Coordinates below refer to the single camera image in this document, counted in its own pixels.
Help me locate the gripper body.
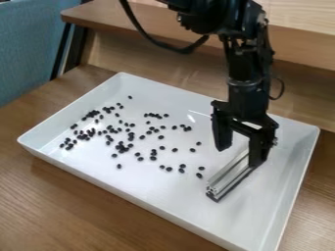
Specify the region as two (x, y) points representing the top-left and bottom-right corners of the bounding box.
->
(209, 77), (280, 131)

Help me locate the silver metal bar tool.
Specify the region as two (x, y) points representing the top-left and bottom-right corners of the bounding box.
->
(205, 147), (260, 204)

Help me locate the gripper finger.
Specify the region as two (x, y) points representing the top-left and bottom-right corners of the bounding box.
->
(246, 126), (278, 169)
(211, 109), (235, 153)

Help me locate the pile of black bits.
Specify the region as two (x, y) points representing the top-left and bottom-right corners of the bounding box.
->
(59, 95), (208, 180)

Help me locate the white tray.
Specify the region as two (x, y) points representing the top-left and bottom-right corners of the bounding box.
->
(17, 72), (322, 251)

